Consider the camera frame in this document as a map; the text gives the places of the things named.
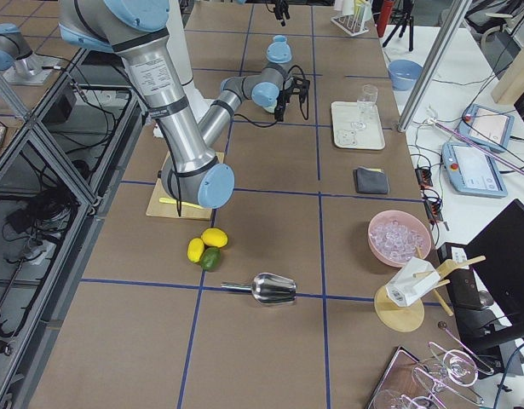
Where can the wine glass rack tray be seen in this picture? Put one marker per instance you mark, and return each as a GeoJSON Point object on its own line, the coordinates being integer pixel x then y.
{"type": "Point", "coordinates": [445, 379]}

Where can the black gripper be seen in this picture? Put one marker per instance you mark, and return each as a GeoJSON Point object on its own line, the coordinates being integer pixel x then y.
{"type": "Point", "coordinates": [282, 100]}

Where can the clear wine glass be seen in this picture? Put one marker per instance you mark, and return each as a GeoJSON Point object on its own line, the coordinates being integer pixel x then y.
{"type": "Point", "coordinates": [365, 103]}

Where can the yellow lemon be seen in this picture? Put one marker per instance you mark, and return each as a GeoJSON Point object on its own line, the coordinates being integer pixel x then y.
{"type": "Point", "coordinates": [195, 250]}
{"type": "Point", "coordinates": [214, 237]}

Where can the white wire cup rack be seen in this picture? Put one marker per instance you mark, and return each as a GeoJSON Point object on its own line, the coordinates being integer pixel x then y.
{"type": "Point", "coordinates": [352, 16]}

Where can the teach pendant far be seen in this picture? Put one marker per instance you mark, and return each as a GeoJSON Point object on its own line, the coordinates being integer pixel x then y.
{"type": "Point", "coordinates": [487, 127]}

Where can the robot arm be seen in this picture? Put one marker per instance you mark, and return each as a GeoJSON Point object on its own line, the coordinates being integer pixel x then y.
{"type": "Point", "coordinates": [279, 8]}
{"type": "Point", "coordinates": [148, 36]}

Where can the aluminium frame post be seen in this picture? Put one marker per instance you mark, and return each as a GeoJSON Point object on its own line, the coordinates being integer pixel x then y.
{"type": "Point", "coordinates": [445, 35]}

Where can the pink bowl of ice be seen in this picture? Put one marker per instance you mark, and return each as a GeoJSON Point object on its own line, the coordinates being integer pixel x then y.
{"type": "Point", "coordinates": [395, 236]}

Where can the camera tripod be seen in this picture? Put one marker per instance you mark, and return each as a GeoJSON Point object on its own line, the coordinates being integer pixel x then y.
{"type": "Point", "coordinates": [406, 22]}

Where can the black monitor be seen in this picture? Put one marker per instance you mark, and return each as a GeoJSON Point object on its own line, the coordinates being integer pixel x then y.
{"type": "Point", "coordinates": [501, 242]}

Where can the teach pendant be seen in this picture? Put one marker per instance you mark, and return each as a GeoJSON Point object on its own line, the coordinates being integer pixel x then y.
{"type": "Point", "coordinates": [487, 127]}
{"type": "Point", "coordinates": [472, 172]}

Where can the grey folded cloth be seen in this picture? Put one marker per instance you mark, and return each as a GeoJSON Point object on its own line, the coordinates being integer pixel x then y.
{"type": "Point", "coordinates": [370, 181]}

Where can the blue plastic basin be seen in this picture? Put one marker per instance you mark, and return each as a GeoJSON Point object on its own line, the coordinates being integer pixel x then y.
{"type": "Point", "coordinates": [404, 74]}

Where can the yellow plastic knife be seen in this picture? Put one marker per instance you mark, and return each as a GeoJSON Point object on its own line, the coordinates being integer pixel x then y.
{"type": "Point", "coordinates": [169, 201]}

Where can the wooden post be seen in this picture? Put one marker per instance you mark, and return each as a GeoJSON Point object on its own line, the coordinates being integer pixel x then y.
{"type": "Point", "coordinates": [511, 85]}

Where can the steel ice scoop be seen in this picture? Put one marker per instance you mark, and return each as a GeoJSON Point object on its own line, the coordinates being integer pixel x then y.
{"type": "Point", "coordinates": [267, 289]}

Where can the wooden cup stand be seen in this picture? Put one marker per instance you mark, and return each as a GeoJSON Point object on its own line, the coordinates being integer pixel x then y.
{"type": "Point", "coordinates": [407, 319]}

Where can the white paper carton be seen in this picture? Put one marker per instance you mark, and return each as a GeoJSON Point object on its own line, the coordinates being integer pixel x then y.
{"type": "Point", "coordinates": [416, 278]}

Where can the teach pendant near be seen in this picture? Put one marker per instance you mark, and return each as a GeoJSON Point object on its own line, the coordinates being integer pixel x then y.
{"type": "Point", "coordinates": [472, 172]}

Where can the white bear serving tray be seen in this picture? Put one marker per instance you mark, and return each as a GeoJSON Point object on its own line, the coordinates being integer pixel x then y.
{"type": "Point", "coordinates": [343, 114]}

